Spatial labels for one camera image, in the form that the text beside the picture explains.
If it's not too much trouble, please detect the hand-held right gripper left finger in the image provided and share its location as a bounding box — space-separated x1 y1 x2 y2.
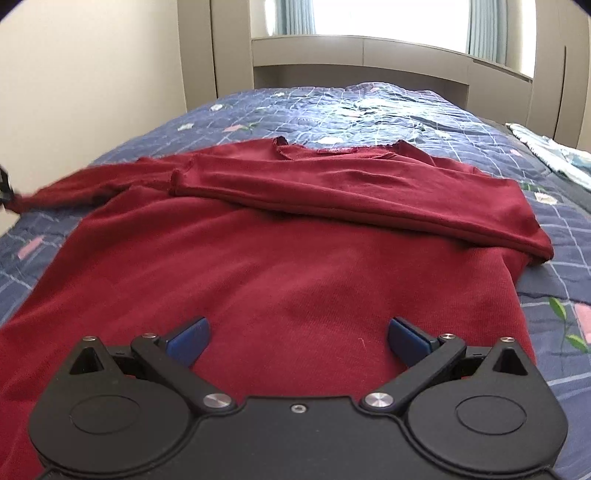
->
68 316 234 414

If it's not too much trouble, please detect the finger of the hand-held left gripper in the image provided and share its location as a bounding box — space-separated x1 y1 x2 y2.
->
0 166 17 207

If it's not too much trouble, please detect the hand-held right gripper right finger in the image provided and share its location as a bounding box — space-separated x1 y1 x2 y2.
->
360 316 533 412

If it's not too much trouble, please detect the red sweater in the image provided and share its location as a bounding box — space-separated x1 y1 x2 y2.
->
0 136 555 480

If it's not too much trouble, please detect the light floral cloth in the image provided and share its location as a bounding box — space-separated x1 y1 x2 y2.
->
505 122 591 191

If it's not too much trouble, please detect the blue floral quilt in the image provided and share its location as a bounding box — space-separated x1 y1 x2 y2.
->
0 82 591 480

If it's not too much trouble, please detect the beige tall cabinet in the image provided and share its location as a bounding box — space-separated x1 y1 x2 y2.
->
177 0 254 114
530 0 591 149

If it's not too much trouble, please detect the beige headboard cabinet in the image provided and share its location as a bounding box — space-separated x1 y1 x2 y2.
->
250 36 536 112

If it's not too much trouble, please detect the light blue curtain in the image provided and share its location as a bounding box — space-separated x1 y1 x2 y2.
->
281 0 315 37
466 0 509 64

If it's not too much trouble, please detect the bright window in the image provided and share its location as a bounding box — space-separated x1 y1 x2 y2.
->
272 0 509 52

